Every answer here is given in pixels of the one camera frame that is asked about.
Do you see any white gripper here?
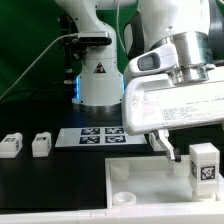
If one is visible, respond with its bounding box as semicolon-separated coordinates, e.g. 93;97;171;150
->
122;70;224;162

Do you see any white square tabletop part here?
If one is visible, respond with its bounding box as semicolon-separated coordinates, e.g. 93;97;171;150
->
105;156;224;214

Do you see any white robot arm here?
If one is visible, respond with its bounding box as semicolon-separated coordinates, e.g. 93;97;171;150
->
55;0;224;162

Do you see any white tag sheet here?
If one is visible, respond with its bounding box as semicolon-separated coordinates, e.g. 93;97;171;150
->
56;126;146;147

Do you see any white front edge strip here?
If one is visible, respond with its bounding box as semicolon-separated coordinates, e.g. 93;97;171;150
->
0;202;224;224

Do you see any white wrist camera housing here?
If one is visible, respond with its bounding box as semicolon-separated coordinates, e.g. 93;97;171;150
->
124;43;178;84

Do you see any black camera stand pole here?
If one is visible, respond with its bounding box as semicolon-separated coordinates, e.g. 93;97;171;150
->
58;14;78;97

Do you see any black camera on stand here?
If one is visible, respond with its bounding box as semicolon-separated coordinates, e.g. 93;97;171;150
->
78;32;112;46

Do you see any black cable on table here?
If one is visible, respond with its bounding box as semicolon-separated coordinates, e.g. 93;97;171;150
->
0;81;75;105

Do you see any white camera cable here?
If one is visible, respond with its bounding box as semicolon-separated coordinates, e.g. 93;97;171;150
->
0;32;80;101

